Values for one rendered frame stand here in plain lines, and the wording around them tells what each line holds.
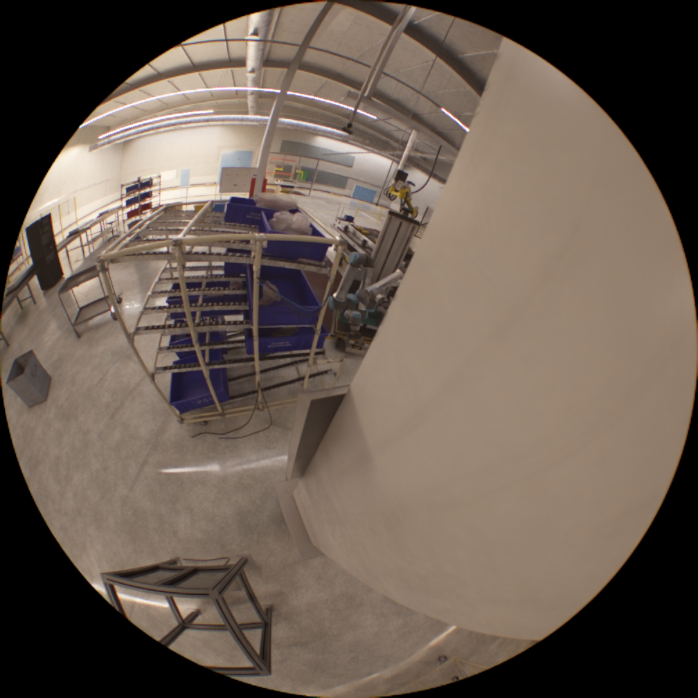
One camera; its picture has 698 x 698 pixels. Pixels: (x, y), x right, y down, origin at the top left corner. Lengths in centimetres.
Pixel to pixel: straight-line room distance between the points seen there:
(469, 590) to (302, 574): 187
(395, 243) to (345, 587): 329
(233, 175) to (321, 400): 1074
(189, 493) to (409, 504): 200
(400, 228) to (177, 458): 309
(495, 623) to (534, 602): 5
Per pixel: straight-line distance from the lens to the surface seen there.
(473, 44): 1135
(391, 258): 246
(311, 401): 18
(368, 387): 15
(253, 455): 201
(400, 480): 15
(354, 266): 205
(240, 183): 1086
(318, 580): 204
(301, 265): 114
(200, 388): 211
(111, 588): 151
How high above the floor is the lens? 193
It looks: 42 degrees down
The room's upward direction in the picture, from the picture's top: 22 degrees clockwise
